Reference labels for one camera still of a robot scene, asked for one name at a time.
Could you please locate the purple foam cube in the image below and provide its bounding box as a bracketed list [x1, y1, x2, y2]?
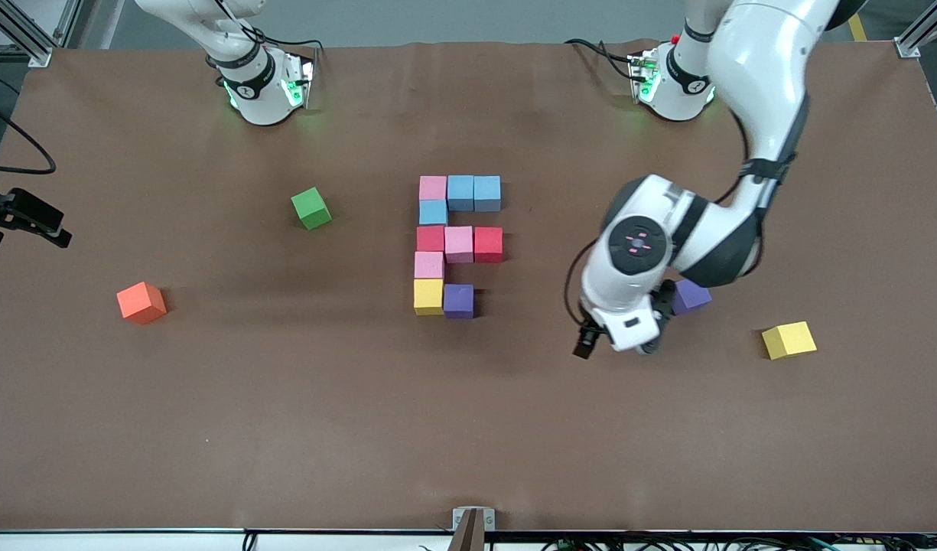
[443, 284, 474, 319]
[672, 278, 714, 316]

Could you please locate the yellow foam cube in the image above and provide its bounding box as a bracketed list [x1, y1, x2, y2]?
[761, 321, 818, 360]
[415, 279, 446, 316]

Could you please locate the orange foam cube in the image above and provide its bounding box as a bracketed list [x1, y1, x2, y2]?
[116, 282, 168, 325]

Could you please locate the brown table mat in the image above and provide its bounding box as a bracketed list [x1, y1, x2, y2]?
[0, 38, 937, 534]

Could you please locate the metal base connector box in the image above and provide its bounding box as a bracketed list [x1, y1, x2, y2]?
[281, 55, 317, 108]
[629, 52, 660, 104]

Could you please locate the green foam cube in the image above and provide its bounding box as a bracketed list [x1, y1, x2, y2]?
[291, 187, 333, 230]

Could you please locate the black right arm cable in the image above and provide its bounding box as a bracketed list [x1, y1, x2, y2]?
[0, 69, 58, 175]

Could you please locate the aluminium frame post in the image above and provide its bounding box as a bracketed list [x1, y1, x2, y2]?
[0, 0, 86, 68]
[894, 0, 937, 59]

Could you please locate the metal table edge bracket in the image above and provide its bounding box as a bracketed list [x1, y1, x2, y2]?
[452, 507, 496, 551]

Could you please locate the black base cable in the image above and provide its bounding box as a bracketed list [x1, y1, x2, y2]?
[564, 38, 639, 80]
[216, 0, 325, 54]

